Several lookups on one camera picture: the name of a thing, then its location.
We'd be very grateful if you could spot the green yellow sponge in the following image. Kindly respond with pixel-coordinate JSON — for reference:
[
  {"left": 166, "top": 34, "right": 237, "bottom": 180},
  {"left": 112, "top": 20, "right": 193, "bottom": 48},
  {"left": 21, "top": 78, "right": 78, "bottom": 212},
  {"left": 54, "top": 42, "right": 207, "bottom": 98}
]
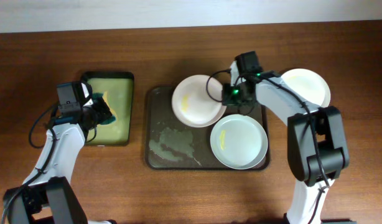
[{"left": 91, "top": 93, "right": 116, "bottom": 125}]

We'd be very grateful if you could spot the white plate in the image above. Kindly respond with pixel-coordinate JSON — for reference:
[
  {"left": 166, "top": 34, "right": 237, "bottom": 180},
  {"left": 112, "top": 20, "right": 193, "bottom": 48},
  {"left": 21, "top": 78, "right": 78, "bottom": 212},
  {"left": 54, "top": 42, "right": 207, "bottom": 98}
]
[
  {"left": 281, "top": 68, "right": 331, "bottom": 107},
  {"left": 172, "top": 75, "right": 226, "bottom": 128}
]

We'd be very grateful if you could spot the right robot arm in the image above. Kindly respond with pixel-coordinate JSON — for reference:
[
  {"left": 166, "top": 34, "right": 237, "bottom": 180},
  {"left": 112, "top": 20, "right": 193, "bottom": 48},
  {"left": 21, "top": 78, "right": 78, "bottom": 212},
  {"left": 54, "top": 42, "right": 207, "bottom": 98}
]
[{"left": 221, "top": 51, "right": 350, "bottom": 223}]

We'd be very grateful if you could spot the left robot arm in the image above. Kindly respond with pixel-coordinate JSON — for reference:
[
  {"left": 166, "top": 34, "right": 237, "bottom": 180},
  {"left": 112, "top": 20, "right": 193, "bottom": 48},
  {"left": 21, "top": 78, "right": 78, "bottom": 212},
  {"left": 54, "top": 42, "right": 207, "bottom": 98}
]
[{"left": 1, "top": 81, "right": 112, "bottom": 223}]

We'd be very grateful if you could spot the black sponge tray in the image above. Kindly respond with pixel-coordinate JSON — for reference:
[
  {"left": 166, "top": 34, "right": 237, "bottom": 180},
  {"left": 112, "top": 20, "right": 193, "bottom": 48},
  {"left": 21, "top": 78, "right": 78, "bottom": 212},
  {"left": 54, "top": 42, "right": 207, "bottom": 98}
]
[{"left": 81, "top": 71, "right": 134, "bottom": 146}]

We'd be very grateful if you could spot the brown serving tray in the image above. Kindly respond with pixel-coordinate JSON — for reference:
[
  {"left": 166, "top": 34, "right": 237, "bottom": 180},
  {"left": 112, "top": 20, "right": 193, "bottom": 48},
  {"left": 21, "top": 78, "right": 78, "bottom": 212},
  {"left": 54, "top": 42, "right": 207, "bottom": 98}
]
[{"left": 145, "top": 86, "right": 271, "bottom": 171}]

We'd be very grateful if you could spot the pale green plate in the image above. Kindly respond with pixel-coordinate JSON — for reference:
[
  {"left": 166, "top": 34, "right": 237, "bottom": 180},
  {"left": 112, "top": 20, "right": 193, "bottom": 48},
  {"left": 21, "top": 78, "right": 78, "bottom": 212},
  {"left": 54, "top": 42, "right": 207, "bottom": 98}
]
[{"left": 210, "top": 114, "right": 269, "bottom": 170}]

